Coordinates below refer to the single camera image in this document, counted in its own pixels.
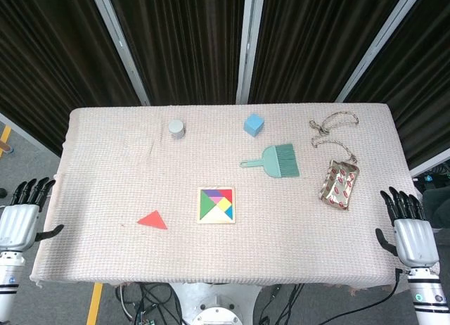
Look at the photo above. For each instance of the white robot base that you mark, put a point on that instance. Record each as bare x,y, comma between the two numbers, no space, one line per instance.
211,297

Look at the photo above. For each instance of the blue triangle puzzle piece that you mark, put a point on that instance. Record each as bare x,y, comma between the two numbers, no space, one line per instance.
229,214

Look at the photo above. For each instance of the orange triangle puzzle piece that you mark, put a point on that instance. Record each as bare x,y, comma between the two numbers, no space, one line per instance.
153,221

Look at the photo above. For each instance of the beige waffle tablecloth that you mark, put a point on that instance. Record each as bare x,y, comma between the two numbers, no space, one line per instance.
105,181

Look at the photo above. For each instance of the grey lidded jar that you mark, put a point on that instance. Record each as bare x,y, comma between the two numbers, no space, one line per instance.
176,128

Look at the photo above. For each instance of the pink triangle puzzle piece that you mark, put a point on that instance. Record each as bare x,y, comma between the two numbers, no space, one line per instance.
218,201

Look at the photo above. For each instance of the white metal frame post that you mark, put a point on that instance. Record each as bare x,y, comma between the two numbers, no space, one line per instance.
119,43
379,43
247,40

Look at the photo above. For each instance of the wooden tangram tray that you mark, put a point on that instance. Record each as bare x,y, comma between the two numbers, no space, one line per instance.
216,217

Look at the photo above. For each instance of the teal hand brush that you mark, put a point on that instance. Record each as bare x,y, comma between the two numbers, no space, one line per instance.
276,161

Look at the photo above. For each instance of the light blue foam cube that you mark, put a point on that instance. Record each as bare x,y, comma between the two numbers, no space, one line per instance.
253,125

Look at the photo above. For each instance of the red triangle puzzle piece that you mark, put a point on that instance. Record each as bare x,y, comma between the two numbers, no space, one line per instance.
228,194

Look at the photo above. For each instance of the green triangular puzzle piece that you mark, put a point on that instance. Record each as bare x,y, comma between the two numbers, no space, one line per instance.
205,203

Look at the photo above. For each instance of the purple parallelogram puzzle piece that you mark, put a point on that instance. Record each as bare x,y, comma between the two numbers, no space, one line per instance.
212,193

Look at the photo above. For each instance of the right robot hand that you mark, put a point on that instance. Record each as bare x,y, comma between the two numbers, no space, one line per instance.
415,240

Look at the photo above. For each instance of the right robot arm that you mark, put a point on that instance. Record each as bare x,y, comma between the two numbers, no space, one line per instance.
427,293

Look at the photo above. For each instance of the dark pleated curtain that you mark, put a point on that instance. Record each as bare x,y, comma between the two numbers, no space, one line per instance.
316,40
422,75
52,57
183,40

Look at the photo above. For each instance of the yellow square puzzle piece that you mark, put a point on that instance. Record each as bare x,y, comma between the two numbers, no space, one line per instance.
224,207

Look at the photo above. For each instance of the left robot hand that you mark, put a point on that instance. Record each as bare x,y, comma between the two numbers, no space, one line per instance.
17,226

